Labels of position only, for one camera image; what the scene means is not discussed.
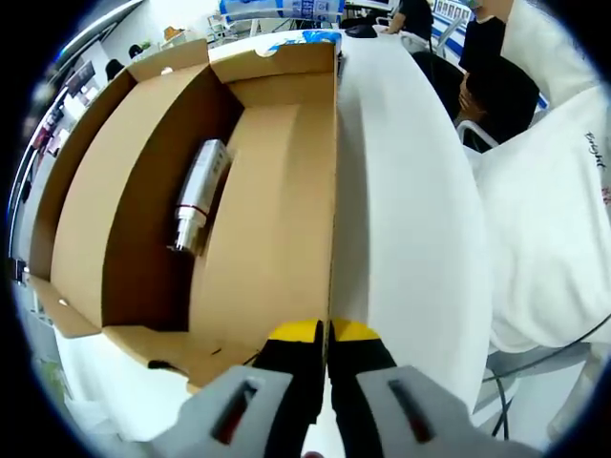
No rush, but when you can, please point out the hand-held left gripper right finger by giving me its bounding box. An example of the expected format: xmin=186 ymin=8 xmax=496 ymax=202
xmin=327 ymin=318 xmax=540 ymax=458

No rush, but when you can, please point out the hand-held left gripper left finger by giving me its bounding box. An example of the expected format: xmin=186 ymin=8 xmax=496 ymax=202
xmin=107 ymin=318 xmax=327 ymax=458

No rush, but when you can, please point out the silver bottle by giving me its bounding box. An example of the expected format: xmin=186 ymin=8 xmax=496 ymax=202
xmin=166 ymin=137 xmax=239 ymax=255

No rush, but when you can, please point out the brown cardboard shoe box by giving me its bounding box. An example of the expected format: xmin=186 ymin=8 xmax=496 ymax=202
xmin=26 ymin=37 xmax=341 ymax=395

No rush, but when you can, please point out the light blue wet wipes pack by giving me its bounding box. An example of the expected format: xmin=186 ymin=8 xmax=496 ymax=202
xmin=265 ymin=28 xmax=346 ymax=52

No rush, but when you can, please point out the blue soft tissue pack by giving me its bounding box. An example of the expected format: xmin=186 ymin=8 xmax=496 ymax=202
xmin=218 ymin=0 xmax=346 ymax=25

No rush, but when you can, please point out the green plant in white pot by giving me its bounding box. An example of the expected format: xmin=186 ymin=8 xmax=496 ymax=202
xmin=40 ymin=362 xmax=67 ymax=403

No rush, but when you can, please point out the person's white shirt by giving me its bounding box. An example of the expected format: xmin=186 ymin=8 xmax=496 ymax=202
xmin=470 ymin=0 xmax=611 ymax=354

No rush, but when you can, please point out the dark hanging screen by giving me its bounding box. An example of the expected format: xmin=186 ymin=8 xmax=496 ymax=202
xmin=66 ymin=61 xmax=95 ymax=93

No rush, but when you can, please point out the black device cable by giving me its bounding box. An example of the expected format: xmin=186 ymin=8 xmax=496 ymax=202
xmin=481 ymin=314 xmax=611 ymax=383

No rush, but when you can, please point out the white chair frame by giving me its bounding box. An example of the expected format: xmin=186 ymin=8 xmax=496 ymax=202
xmin=455 ymin=118 xmax=502 ymax=154

